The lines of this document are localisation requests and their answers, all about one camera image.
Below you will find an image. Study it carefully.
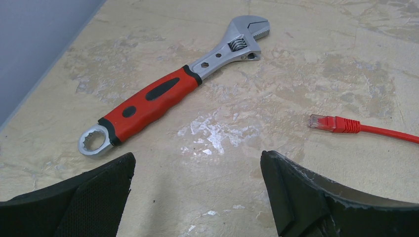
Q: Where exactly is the red handled adjustable wrench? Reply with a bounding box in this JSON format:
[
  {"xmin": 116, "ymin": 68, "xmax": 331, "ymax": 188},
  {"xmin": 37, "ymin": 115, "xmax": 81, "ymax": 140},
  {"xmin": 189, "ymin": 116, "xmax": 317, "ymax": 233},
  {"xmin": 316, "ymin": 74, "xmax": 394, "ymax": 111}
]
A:
[{"xmin": 78, "ymin": 15, "xmax": 270, "ymax": 157}]

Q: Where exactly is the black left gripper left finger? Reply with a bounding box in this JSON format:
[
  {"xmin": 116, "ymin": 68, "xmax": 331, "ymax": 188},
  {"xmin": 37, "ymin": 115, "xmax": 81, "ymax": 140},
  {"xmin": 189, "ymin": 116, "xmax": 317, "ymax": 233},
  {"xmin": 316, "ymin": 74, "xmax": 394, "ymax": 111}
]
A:
[{"xmin": 0, "ymin": 153, "xmax": 136, "ymax": 237}]

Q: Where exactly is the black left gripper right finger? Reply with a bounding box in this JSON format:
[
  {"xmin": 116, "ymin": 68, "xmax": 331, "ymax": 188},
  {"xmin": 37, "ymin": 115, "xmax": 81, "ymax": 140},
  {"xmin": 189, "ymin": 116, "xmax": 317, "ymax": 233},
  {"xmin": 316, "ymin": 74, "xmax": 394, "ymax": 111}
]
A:
[{"xmin": 260, "ymin": 151, "xmax": 419, "ymax": 237}]

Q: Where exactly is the red ethernet cable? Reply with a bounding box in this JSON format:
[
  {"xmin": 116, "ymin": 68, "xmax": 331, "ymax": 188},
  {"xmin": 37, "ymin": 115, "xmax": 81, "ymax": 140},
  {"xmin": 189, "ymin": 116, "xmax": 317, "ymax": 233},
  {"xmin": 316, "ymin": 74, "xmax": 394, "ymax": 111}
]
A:
[{"xmin": 307, "ymin": 114, "xmax": 419, "ymax": 145}]

